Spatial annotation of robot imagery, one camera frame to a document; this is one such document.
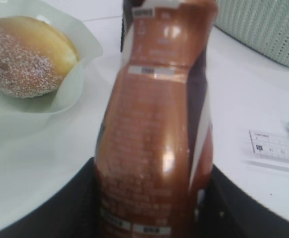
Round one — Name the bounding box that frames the golden sugared bread roll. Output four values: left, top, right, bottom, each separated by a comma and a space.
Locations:
0, 16, 80, 98

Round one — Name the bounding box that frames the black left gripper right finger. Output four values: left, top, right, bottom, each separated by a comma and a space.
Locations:
196, 166, 289, 238

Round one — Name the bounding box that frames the pale green wavy glass plate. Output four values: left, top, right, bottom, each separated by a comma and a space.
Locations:
0, 0, 103, 231

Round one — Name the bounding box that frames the black mesh pen holder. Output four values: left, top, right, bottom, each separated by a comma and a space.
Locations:
120, 0, 134, 52

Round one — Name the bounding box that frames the pale green woven basket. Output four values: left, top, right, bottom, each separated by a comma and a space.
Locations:
215, 0, 289, 67

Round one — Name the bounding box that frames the clear plastic ruler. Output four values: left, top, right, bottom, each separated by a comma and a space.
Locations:
238, 130, 289, 170

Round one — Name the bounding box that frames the brown coffee bottle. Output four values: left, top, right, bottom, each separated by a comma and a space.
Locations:
95, 0, 217, 238

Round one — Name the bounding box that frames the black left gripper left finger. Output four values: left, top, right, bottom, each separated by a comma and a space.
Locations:
0, 158, 98, 238

